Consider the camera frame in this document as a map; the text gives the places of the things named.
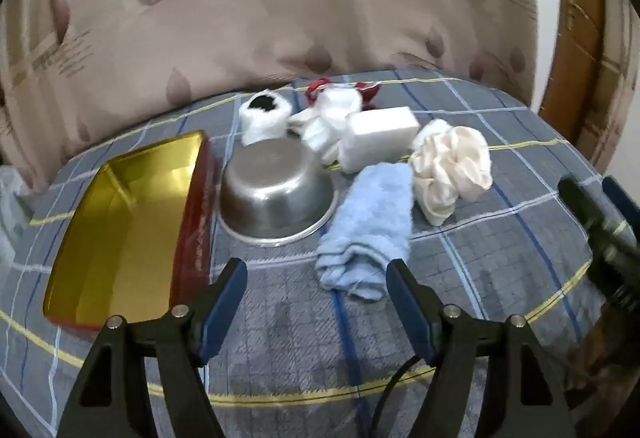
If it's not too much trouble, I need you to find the white sock with black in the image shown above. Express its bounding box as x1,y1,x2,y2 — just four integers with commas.
239,90,292,145

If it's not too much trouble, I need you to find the grey plaid tablecloth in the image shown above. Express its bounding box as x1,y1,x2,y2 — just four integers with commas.
0,69,613,438

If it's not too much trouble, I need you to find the white cloth block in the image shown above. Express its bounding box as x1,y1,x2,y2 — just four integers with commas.
339,107,420,174

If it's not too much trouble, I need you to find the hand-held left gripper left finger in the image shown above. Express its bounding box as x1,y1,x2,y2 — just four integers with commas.
57,258,249,438

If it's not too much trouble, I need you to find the light blue towel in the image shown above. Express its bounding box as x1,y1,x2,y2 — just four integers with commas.
316,164,415,303

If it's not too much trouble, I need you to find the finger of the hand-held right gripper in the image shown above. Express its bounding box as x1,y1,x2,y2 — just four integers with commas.
558,177,640,314
602,175,640,239

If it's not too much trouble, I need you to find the cream ruffled cloth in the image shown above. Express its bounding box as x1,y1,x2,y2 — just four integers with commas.
289,110,353,164

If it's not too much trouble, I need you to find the beige leaf-print curtain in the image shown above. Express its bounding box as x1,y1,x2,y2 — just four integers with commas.
0,0,538,189

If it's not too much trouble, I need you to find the steel bowl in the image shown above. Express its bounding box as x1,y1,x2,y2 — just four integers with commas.
217,139,337,246

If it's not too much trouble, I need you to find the translucent plastic cover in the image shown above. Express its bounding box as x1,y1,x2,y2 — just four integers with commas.
0,165,31,269

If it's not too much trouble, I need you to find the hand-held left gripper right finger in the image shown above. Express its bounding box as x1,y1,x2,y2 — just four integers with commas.
385,259,583,438

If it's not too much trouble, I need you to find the red tin box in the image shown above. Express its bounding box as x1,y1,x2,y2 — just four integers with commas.
42,129,216,331

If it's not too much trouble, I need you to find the cream gathered cloth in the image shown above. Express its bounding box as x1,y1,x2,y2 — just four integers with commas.
410,125,493,226

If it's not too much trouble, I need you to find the wooden door frame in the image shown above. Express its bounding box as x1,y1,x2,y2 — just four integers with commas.
540,0,608,144

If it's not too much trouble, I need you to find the plain white sock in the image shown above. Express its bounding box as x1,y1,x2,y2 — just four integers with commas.
414,118,453,146

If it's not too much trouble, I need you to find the black cable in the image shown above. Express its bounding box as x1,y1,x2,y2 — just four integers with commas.
367,353,436,438

